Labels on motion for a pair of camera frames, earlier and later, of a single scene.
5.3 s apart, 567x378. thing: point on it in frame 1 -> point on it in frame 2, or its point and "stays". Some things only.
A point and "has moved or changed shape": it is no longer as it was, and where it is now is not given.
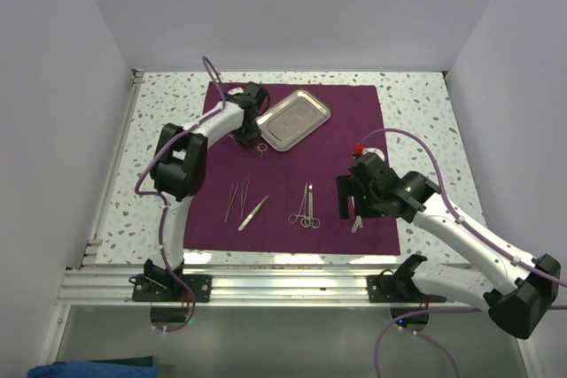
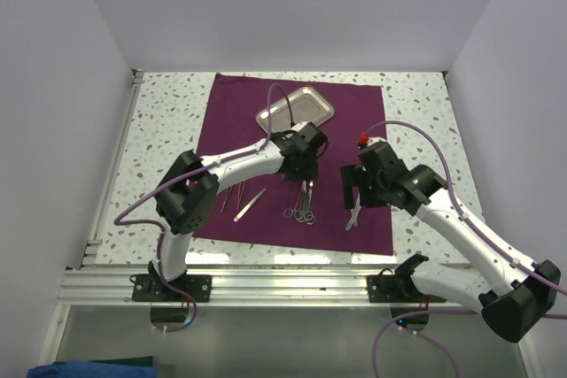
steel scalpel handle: (358, 223) has moved or changed shape
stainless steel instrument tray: (292, 119) stays
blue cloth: (84, 369) stays
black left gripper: (252, 134) -> (308, 173)
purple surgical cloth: (263, 197) stays
